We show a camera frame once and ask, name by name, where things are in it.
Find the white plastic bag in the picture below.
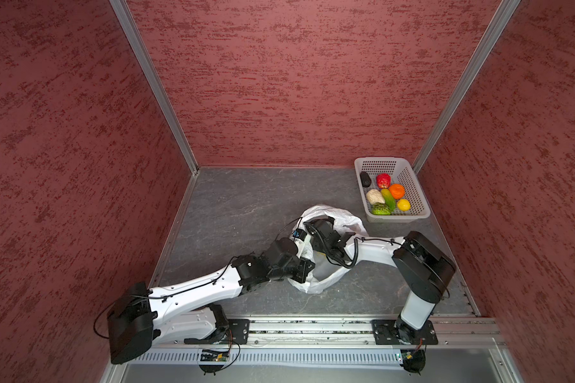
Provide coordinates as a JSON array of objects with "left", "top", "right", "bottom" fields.
[{"left": 287, "top": 205, "right": 368, "bottom": 295}]

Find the pale peach fruit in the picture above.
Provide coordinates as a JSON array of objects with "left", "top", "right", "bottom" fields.
[{"left": 366, "top": 189, "right": 386, "bottom": 205}]

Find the dark avocado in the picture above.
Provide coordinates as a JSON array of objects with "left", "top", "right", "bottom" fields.
[{"left": 359, "top": 171, "right": 372, "bottom": 188}]

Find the red apple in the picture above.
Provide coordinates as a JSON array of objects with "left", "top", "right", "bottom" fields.
[{"left": 375, "top": 173, "right": 392, "bottom": 189}]

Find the yellow lemon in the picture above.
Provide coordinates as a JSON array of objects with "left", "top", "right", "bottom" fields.
[{"left": 396, "top": 199, "right": 411, "bottom": 212}]

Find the orange fruit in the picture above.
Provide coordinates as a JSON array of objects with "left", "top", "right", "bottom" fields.
[{"left": 389, "top": 184, "right": 406, "bottom": 200}]

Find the white perforated plastic basket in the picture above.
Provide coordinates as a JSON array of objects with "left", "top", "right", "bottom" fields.
[{"left": 354, "top": 157, "right": 431, "bottom": 223}]

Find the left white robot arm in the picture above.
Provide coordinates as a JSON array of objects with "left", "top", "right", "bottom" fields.
[{"left": 105, "top": 238, "right": 316, "bottom": 365}]

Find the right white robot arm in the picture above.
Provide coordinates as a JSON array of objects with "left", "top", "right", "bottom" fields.
[{"left": 304, "top": 218, "right": 456, "bottom": 345}]

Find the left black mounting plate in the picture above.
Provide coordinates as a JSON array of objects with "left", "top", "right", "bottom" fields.
[{"left": 184, "top": 319, "right": 251, "bottom": 345}]

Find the black mounting plate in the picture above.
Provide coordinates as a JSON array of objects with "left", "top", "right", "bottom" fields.
[
  {"left": 184, "top": 319, "right": 251, "bottom": 345},
  {"left": 371, "top": 319, "right": 439, "bottom": 346}
]

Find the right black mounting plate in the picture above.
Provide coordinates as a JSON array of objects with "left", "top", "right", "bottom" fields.
[{"left": 371, "top": 319, "right": 439, "bottom": 346}]

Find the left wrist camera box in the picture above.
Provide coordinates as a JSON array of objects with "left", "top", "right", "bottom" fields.
[{"left": 275, "top": 216, "right": 306, "bottom": 240}]

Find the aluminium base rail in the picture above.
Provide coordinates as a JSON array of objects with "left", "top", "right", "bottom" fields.
[{"left": 128, "top": 310, "right": 506, "bottom": 356}]

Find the perforated metal cable tray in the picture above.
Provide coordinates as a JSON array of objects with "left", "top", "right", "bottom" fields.
[{"left": 131, "top": 348, "right": 403, "bottom": 370}]

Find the right aluminium corner post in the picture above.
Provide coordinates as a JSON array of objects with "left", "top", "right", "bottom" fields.
[{"left": 412, "top": 0, "right": 521, "bottom": 173}]

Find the aluminium corner post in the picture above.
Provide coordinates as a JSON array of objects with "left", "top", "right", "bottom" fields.
[
  {"left": 110, "top": 0, "right": 200, "bottom": 176},
  {"left": 412, "top": 0, "right": 521, "bottom": 173}
]

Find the left aluminium corner post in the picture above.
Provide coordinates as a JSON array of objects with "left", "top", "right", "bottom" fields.
[{"left": 110, "top": 0, "right": 200, "bottom": 176}]

